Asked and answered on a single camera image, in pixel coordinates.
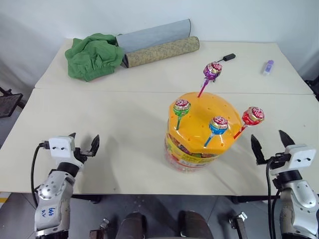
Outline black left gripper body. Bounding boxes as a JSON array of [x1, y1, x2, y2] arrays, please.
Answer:
[[74, 146, 92, 164]]

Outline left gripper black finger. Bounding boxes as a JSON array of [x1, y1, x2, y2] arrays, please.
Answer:
[[90, 134, 100, 157], [68, 132, 77, 149]]

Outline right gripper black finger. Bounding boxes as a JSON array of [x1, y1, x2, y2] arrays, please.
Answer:
[[250, 134, 267, 165], [278, 129, 296, 153]]

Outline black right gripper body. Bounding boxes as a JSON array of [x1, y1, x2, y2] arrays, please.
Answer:
[[263, 153, 291, 170]]

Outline red wrapped lollipop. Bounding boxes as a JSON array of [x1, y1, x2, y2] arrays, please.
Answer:
[[233, 106, 266, 140]]

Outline blue wrapped lollipop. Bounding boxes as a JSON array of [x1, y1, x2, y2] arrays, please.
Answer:
[[204, 115, 230, 148]]

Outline lollipop jar with orange lid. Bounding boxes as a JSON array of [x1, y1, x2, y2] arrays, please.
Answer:
[[163, 92, 244, 174]]

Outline green wrapped lollipop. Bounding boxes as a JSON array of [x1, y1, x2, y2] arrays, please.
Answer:
[[173, 98, 192, 131]]

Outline purple wrapped lollipop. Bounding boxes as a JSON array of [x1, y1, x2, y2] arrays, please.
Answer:
[[197, 61, 223, 99]]

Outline black metal stand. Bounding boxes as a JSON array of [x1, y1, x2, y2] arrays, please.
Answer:
[[0, 85, 24, 119]]

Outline small purple white bottle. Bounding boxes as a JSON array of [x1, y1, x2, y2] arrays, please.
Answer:
[[262, 59, 276, 76]]

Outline crumpled green cloth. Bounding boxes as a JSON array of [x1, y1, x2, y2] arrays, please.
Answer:
[[64, 32, 126, 83]]

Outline dark rounded shape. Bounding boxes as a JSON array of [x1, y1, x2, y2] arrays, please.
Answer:
[[177, 210, 214, 239], [116, 211, 147, 239]]

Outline small black adapter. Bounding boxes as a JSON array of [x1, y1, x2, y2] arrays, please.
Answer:
[[216, 52, 237, 64]]

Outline rolled speckled tan mat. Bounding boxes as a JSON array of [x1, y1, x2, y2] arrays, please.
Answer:
[[122, 35, 201, 69]]

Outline rolled grey mat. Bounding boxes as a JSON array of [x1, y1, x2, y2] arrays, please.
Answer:
[[115, 18, 192, 54]]

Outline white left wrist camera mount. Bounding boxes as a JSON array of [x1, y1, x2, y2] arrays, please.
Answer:
[[48, 135, 85, 170]]

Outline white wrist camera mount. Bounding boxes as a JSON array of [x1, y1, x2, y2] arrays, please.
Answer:
[[270, 143, 317, 175], [48, 135, 85, 170]]

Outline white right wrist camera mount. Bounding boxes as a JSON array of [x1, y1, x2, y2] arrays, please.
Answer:
[[270, 143, 317, 175]]

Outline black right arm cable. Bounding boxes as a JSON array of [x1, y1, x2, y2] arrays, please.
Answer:
[[265, 158, 283, 239]]

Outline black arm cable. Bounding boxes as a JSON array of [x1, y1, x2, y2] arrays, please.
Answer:
[[265, 158, 283, 239], [30, 140, 51, 208]]

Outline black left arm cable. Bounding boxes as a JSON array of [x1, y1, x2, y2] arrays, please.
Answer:
[[30, 140, 51, 208]]

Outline black equipment at wall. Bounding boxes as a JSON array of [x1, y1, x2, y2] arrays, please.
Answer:
[[304, 74, 319, 103]]

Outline metal bracket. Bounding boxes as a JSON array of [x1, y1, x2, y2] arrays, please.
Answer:
[[89, 218, 111, 239], [229, 211, 249, 239]]

